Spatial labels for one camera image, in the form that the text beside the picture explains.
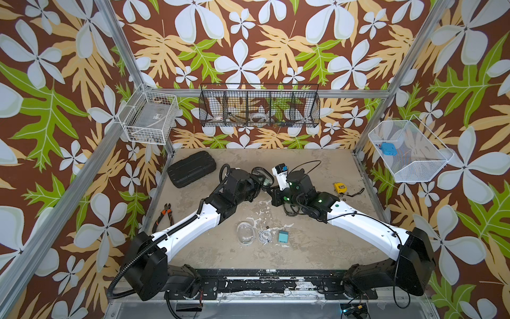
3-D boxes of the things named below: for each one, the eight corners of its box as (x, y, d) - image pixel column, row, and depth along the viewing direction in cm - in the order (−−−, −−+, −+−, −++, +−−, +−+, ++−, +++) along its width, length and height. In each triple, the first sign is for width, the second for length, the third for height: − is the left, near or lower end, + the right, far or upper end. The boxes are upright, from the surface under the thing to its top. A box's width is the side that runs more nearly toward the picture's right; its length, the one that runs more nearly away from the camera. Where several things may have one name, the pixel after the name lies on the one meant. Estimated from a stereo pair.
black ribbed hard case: (176, 192, 103) (172, 186, 99) (166, 174, 111) (162, 167, 107) (220, 170, 113) (218, 163, 108) (208, 154, 121) (206, 148, 116)
